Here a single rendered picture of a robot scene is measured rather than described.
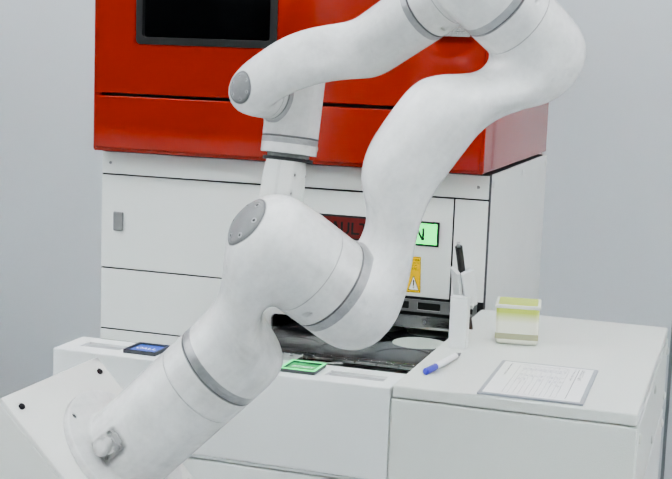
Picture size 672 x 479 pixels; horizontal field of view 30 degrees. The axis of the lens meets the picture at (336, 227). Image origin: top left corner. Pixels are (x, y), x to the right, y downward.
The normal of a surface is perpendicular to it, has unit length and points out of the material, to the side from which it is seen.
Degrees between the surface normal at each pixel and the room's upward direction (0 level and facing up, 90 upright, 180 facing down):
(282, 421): 90
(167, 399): 88
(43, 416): 46
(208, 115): 90
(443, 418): 90
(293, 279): 112
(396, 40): 125
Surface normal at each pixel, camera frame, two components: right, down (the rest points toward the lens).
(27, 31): -0.32, 0.11
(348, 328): 0.07, 0.60
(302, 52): -0.11, -0.31
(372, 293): 0.44, -0.02
